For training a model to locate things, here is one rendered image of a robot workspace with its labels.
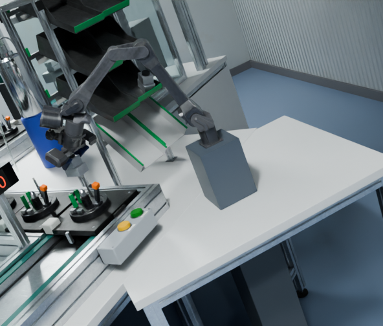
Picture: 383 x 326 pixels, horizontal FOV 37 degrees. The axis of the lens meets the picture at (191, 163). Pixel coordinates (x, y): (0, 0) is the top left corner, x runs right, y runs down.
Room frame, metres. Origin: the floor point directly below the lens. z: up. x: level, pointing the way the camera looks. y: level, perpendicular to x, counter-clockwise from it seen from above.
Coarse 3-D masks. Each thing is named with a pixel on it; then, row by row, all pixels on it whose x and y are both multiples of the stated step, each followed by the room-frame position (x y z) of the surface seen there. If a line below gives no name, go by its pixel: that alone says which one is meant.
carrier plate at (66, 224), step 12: (108, 192) 1.86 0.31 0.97; (120, 192) 1.82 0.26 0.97; (132, 192) 1.79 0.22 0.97; (120, 204) 1.73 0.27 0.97; (60, 216) 1.82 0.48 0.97; (96, 216) 1.71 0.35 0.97; (108, 216) 1.68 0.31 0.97; (60, 228) 1.72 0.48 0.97; (72, 228) 1.69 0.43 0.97; (84, 228) 1.66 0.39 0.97; (96, 228) 1.62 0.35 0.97
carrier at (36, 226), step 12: (60, 192) 2.04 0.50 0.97; (24, 204) 1.96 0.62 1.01; (36, 204) 1.93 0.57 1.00; (48, 204) 1.90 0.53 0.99; (60, 204) 1.92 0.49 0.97; (24, 216) 1.90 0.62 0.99; (36, 216) 1.87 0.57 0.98; (48, 216) 1.86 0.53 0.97; (24, 228) 1.84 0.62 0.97; (36, 228) 1.80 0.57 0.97
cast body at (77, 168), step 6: (72, 156) 1.77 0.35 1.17; (78, 156) 1.78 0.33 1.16; (72, 162) 1.76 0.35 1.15; (78, 162) 1.77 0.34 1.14; (84, 162) 1.78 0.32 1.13; (72, 168) 1.76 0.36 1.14; (78, 168) 1.75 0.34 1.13; (84, 168) 1.77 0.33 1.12; (66, 174) 1.79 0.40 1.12; (72, 174) 1.77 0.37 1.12; (78, 174) 1.75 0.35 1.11
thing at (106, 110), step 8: (56, 80) 2.07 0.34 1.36; (64, 80) 2.09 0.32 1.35; (80, 80) 2.15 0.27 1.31; (104, 80) 2.08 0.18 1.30; (64, 88) 2.05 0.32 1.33; (96, 88) 2.11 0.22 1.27; (104, 88) 2.09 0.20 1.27; (112, 88) 2.06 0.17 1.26; (64, 96) 2.06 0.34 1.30; (96, 96) 2.05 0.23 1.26; (104, 96) 2.05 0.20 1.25; (112, 96) 2.04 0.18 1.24; (120, 96) 2.04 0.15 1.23; (128, 96) 2.01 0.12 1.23; (88, 104) 1.97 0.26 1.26; (96, 104) 2.01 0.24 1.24; (104, 104) 2.00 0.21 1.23; (112, 104) 2.00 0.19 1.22; (120, 104) 1.99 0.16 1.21; (128, 104) 1.99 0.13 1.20; (136, 104) 1.96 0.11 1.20; (96, 112) 1.95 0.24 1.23; (104, 112) 1.92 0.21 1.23; (112, 112) 1.95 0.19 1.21; (120, 112) 1.95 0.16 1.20; (128, 112) 1.94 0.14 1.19; (112, 120) 1.90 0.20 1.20
